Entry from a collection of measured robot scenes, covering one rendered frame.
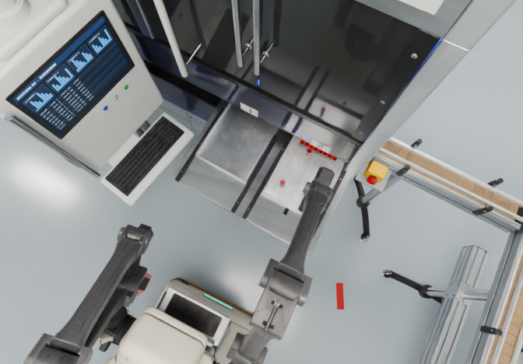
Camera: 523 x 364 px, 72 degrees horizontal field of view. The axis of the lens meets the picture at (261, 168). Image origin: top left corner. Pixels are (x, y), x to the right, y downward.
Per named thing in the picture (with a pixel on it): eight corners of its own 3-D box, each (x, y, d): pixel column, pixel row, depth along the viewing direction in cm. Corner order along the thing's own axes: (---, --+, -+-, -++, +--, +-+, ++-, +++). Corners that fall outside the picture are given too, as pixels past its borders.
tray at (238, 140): (234, 97, 172) (233, 94, 168) (282, 122, 168) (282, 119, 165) (196, 156, 163) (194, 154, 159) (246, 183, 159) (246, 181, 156)
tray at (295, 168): (296, 130, 167) (297, 127, 164) (348, 155, 163) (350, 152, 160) (262, 193, 158) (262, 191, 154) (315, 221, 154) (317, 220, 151)
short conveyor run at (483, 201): (360, 162, 166) (370, 151, 151) (373, 135, 170) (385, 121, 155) (504, 236, 157) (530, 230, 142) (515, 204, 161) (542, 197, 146)
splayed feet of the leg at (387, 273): (384, 265, 234) (392, 264, 221) (458, 305, 227) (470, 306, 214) (380, 277, 232) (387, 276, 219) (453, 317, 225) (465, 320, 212)
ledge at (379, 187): (367, 153, 166) (368, 152, 164) (393, 166, 164) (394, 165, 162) (354, 179, 162) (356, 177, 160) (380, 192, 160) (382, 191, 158)
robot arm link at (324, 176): (303, 190, 110) (329, 201, 109) (317, 157, 113) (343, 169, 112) (299, 197, 122) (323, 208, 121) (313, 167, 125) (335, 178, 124)
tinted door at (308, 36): (259, 88, 136) (260, -48, 80) (363, 140, 130) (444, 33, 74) (258, 89, 136) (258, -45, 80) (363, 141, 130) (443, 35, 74)
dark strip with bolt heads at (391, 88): (338, 155, 151) (419, 27, 75) (348, 160, 150) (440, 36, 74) (338, 157, 150) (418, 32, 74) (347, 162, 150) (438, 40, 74)
